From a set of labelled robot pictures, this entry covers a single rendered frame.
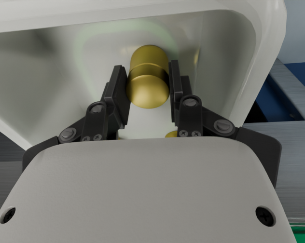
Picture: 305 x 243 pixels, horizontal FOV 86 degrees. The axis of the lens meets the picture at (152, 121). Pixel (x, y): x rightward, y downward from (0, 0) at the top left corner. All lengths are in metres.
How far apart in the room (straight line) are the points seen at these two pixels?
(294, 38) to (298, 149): 0.24
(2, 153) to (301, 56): 0.97
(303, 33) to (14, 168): 0.63
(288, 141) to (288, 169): 0.04
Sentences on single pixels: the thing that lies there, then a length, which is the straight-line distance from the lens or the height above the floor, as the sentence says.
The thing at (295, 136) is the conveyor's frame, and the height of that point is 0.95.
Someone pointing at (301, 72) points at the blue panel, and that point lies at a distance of 0.45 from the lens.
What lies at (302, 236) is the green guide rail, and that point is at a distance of 0.25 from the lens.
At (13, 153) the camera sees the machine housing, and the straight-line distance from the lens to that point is 0.83.
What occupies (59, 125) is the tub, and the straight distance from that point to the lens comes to 0.19.
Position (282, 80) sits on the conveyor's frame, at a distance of 0.38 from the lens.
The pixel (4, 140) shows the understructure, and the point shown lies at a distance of 0.91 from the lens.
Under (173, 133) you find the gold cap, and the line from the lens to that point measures 0.23.
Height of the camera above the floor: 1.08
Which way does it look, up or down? 41 degrees down
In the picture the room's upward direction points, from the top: 178 degrees counter-clockwise
